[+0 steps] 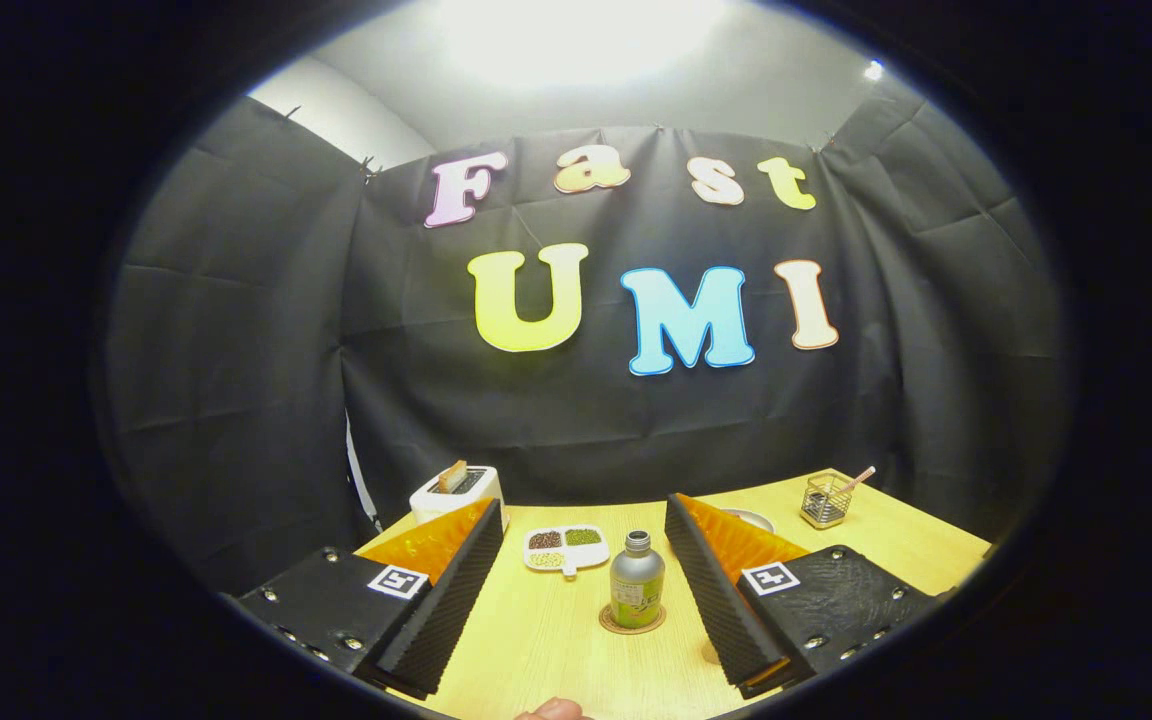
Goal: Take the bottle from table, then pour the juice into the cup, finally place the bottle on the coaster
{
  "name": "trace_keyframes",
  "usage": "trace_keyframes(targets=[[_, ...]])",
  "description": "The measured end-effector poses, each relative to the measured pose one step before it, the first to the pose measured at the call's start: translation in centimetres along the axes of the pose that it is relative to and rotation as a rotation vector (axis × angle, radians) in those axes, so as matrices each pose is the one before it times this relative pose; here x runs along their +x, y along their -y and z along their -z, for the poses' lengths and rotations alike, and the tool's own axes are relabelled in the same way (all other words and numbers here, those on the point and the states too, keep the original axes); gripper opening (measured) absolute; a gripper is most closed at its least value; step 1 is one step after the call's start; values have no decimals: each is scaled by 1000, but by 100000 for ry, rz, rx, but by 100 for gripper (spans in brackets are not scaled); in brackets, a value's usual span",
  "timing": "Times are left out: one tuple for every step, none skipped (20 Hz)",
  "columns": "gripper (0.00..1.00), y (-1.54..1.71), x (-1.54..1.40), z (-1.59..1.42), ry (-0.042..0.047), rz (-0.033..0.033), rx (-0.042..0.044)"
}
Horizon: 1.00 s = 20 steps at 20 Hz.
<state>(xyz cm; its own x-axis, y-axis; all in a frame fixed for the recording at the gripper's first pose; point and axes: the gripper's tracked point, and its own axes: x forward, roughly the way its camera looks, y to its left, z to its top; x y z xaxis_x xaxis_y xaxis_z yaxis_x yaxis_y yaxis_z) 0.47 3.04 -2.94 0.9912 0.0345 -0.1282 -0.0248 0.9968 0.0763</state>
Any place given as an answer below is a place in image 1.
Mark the green beans pile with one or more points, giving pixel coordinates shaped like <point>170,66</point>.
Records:
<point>583,537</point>

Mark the white round plate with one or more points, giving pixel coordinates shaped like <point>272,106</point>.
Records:
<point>751,518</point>

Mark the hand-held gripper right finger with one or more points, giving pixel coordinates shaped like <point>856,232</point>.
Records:
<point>721,610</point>

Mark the silver green juice bottle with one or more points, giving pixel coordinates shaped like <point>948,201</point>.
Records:
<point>636,585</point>

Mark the dark red beans pile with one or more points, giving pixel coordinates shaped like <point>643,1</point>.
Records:
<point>545,540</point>

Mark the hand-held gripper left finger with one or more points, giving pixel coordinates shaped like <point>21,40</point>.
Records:
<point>451,610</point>

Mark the wooden table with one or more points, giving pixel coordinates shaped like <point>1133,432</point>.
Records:
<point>536,650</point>

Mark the pale yellow beans pile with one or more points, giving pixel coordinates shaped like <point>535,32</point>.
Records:
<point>546,560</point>

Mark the bread slice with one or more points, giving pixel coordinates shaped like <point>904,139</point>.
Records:
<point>452,477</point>

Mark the pink straw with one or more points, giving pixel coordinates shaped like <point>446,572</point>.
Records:
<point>858,479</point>

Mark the white divided dish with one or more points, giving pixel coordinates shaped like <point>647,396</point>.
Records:
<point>568,555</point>

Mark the white toaster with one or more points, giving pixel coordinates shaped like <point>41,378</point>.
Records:
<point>431,505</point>

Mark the black backdrop cloth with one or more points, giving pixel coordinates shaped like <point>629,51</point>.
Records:
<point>416,400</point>

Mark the round cork coaster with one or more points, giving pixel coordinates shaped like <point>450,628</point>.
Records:
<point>607,620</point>

